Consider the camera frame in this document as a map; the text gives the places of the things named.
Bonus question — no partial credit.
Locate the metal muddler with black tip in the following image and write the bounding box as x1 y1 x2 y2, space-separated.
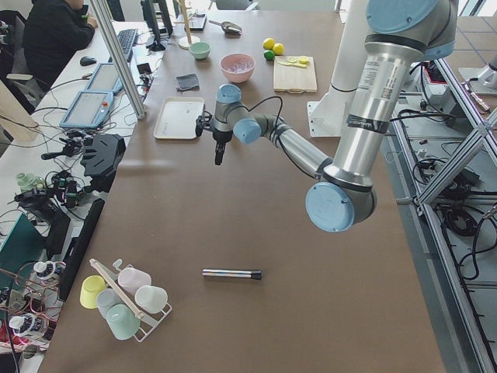
201 268 262 281

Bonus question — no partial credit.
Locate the black keyboard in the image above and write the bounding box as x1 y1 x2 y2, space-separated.
117 29 138 62

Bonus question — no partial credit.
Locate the pink plastic cup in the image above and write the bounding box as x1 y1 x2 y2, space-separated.
117 267 151 296

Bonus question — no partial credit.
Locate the metal ice scoop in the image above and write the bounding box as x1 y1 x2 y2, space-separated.
209 19 242 36

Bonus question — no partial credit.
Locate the seated person in black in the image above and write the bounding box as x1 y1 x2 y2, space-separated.
23 0 98 91

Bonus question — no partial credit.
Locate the pink ice bowl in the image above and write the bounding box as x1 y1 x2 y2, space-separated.
220 53 255 83

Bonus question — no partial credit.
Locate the green bowl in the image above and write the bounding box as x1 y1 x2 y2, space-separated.
189 41 211 60

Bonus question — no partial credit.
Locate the cream rabbit tray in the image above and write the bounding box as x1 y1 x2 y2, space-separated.
153 96 204 140

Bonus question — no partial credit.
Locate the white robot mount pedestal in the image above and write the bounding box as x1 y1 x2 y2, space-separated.
308 0 369 138

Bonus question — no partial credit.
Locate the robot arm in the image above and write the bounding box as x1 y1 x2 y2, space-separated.
197 1 457 232

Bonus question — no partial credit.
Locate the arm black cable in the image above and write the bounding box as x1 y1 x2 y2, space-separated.
246 96 335 180

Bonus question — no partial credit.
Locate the blue teach pendant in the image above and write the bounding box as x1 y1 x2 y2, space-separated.
59 90 114 129
85 63 123 94

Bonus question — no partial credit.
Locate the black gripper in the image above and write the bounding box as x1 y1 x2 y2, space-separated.
213 130 233 166

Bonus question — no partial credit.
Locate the wooden rack handle bar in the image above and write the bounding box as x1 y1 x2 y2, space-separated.
89 258 144 320

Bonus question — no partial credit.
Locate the black computer mouse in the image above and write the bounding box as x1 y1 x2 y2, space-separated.
79 56 97 67

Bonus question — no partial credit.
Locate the yellow lemon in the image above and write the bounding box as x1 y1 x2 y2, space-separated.
272 43 285 56
262 37 275 50

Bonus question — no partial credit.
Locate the grey folded cloth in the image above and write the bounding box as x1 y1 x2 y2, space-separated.
176 74 200 92

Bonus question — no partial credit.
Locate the grey plastic cup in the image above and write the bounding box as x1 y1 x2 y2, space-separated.
96 288 123 319

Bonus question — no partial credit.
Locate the yellow plastic cup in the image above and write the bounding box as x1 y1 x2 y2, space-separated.
79 275 106 309

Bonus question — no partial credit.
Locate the aluminium frame post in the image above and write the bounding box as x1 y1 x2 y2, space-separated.
89 0 146 120

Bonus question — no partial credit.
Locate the wooden cutting board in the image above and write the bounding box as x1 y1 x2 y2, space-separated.
273 56 318 93

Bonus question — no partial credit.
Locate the green lime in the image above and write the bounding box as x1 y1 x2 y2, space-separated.
263 50 275 61

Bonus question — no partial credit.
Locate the white wire cup rack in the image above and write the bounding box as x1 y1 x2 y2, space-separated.
107 261 173 342

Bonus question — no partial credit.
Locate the wooden cup tree stand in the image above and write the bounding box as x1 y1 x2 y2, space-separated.
175 0 200 50

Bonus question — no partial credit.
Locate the green plastic cup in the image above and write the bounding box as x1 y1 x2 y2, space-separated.
106 304 141 340

